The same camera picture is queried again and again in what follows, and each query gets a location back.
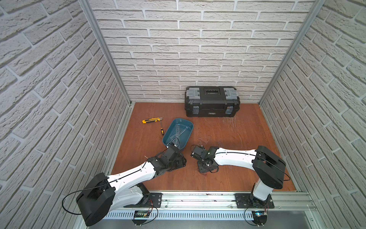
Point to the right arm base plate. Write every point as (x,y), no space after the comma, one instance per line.
(247,200)

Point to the black plastic toolbox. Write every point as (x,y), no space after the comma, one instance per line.
(211,101)

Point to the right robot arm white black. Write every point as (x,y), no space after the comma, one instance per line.
(269,167)

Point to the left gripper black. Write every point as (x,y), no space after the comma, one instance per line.
(174,149)

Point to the left controller board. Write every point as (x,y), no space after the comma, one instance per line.
(141,217)

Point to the teal plastic storage tray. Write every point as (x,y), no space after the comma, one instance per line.
(183,138)

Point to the yellow utility knife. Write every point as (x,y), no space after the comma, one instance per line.
(151,120)

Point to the controller board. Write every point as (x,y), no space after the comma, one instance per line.
(259,218)
(141,217)

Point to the long clear straight ruler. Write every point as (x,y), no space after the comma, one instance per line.
(177,136)

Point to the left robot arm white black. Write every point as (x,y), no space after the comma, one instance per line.
(107,193)

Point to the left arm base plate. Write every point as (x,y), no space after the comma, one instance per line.
(153,199)

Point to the clear stencil ruler with holes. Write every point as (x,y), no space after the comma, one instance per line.
(178,129)

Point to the small yellow-handled screwdriver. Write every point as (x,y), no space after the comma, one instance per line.
(162,129)

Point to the right controller board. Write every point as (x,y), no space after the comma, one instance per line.
(259,218)

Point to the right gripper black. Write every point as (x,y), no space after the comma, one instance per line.
(201,170)

